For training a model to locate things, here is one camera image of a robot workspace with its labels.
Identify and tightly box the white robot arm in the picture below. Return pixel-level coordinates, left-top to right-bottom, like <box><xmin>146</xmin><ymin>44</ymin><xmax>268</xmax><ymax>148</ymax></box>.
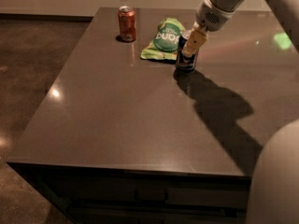
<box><xmin>183</xmin><ymin>0</ymin><xmax>299</xmax><ymax>224</ymax></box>

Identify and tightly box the blue pepsi can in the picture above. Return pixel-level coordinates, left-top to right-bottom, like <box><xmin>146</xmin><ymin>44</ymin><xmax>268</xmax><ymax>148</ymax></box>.
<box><xmin>176</xmin><ymin>30</ymin><xmax>198</xmax><ymax>73</ymax></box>

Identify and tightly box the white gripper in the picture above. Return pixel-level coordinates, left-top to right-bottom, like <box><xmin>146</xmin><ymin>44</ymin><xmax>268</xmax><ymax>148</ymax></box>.
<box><xmin>182</xmin><ymin>0</ymin><xmax>235</xmax><ymax>57</ymax></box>

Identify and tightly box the orange soda can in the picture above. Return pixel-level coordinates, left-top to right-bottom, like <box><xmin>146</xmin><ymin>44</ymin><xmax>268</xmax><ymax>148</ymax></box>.
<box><xmin>118</xmin><ymin>6</ymin><xmax>136</xmax><ymax>42</ymax></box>

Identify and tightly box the dark cabinet drawer front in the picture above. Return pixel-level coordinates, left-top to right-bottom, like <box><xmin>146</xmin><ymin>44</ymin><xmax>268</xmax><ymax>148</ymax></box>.
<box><xmin>43</xmin><ymin>171</ymin><xmax>251</xmax><ymax>211</ymax></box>

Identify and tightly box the green rice chip bag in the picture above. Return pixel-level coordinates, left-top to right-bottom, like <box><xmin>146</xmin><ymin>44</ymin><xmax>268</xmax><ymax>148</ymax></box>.
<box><xmin>140</xmin><ymin>18</ymin><xmax>185</xmax><ymax>62</ymax></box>

